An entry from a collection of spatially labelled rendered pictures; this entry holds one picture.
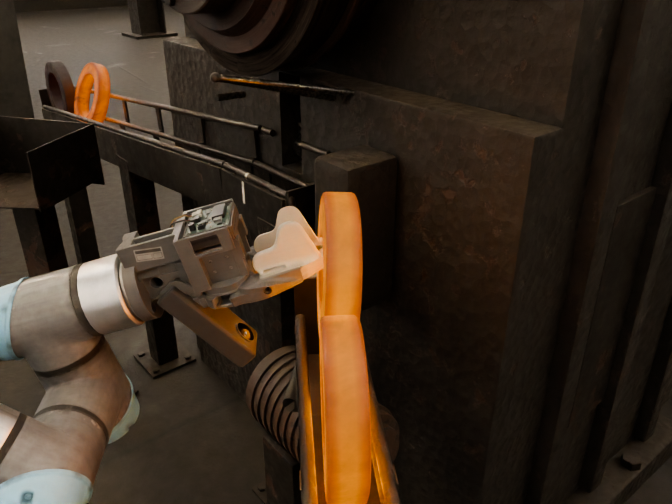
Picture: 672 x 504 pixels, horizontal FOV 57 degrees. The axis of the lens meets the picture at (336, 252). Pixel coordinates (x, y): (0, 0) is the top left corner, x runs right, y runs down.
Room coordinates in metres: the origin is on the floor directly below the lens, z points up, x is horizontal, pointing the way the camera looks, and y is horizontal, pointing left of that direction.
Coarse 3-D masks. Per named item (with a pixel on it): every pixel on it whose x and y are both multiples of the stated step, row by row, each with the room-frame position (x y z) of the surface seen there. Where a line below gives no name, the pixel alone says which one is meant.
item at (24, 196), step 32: (0, 128) 1.36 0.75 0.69; (32, 128) 1.33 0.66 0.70; (64, 128) 1.31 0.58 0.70; (0, 160) 1.36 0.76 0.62; (32, 160) 1.11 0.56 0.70; (64, 160) 1.19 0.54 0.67; (96, 160) 1.28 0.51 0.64; (0, 192) 1.21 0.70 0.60; (32, 192) 1.20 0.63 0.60; (64, 192) 1.17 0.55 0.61; (32, 224) 1.19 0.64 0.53; (32, 256) 1.20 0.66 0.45; (64, 256) 1.24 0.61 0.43; (32, 416) 1.19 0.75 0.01
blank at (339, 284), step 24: (336, 192) 0.57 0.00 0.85; (336, 216) 0.52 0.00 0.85; (336, 240) 0.50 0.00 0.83; (360, 240) 0.50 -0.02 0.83; (336, 264) 0.49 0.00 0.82; (360, 264) 0.49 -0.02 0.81; (336, 288) 0.48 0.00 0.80; (360, 288) 0.48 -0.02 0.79; (336, 312) 0.48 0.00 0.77; (360, 312) 0.48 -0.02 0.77
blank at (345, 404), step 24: (336, 336) 0.40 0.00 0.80; (360, 336) 0.40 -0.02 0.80; (336, 360) 0.38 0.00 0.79; (360, 360) 0.38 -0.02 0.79; (336, 384) 0.36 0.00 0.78; (360, 384) 0.36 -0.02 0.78; (336, 408) 0.35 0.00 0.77; (360, 408) 0.35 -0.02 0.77; (336, 432) 0.34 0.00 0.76; (360, 432) 0.34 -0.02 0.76; (336, 456) 0.33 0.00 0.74; (360, 456) 0.33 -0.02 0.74; (336, 480) 0.33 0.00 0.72; (360, 480) 0.33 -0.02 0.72
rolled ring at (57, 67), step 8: (48, 64) 1.86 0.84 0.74; (56, 64) 1.83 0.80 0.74; (48, 72) 1.87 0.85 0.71; (56, 72) 1.81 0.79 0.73; (64, 72) 1.81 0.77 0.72; (48, 80) 1.89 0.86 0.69; (56, 80) 1.91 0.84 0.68; (64, 80) 1.80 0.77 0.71; (48, 88) 1.90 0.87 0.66; (56, 88) 1.91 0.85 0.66; (64, 88) 1.78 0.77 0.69; (72, 88) 1.80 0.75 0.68; (56, 96) 1.90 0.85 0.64; (64, 96) 1.78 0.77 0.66; (72, 96) 1.79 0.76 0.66; (56, 104) 1.89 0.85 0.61; (64, 104) 1.79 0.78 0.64; (72, 104) 1.79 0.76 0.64; (56, 112) 1.88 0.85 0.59; (72, 112) 1.79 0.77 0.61
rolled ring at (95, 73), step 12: (84, 72) 1.77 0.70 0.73; (96, 72) 1.70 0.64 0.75; (84, 84) 1.78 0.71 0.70; (96, 84) 1.68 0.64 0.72; (108, 84) 1.69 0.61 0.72; (84, 96) 1.78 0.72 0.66; (96, 96) 1.66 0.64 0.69; (108, 96) 1.67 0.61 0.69; (84, 108) 1.76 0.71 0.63; (96, 108) 1.65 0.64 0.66; (96, 120) 1.66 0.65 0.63
